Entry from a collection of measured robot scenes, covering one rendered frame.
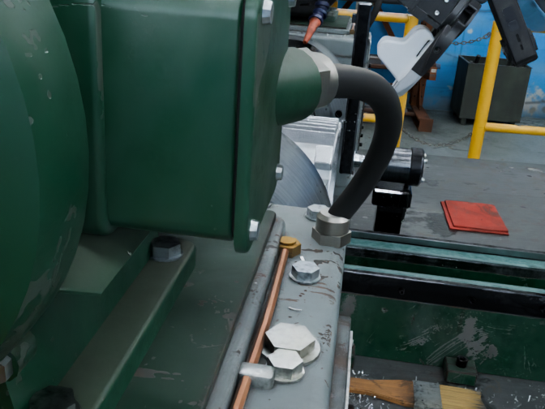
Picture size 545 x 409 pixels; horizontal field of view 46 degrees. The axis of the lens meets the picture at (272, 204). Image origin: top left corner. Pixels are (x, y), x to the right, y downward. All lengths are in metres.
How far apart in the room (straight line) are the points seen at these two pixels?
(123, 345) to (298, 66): 0.12
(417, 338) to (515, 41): 0.40
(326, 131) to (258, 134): 0.66
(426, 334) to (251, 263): 0.60
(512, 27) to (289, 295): 0.51
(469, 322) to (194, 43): 0.77
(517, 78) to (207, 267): 5.40
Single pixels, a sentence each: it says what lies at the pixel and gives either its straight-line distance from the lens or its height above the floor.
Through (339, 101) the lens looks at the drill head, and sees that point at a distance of 1.08.
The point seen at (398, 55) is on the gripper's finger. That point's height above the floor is 1.21.
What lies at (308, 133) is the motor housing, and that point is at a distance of 0.83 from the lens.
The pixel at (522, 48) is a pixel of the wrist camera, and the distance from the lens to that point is 0.78.
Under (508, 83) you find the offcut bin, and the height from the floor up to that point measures 0.37.
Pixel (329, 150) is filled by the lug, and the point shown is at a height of 1.09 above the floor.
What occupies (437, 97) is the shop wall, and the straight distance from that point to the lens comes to 6.07.
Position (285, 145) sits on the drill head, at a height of 1.14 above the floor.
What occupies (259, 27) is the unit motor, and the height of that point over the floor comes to 1.30.
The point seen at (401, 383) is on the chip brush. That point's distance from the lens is 0.88.
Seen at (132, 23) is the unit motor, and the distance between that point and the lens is 0.17.
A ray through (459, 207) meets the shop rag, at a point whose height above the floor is 0.81.
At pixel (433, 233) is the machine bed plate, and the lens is 1.35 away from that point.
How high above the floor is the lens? 1.32
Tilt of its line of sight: 22 degrees down
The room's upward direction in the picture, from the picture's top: 4 degrees clockwise
